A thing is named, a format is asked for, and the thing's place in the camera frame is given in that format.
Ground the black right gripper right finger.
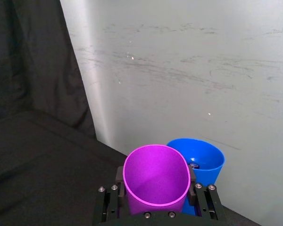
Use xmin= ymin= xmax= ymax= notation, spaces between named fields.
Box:
xmin=186 ymin=164 xmax=225 ymax=221

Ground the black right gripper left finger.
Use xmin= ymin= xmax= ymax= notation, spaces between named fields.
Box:
xmin=97 ymin=165 xmax=128 ymax=223

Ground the purple plastic cup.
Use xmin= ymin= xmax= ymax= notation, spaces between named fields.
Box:
xmin=122 ymin=144 xmax=192 ymax=216

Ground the blue plastic cup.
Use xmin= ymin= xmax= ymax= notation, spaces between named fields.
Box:
xmin=166 ymin=137 xmax=226 ymax=216

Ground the black cloth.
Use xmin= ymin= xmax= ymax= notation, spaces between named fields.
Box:
xmin=0 ymin=0 xmax=263 ymax=226

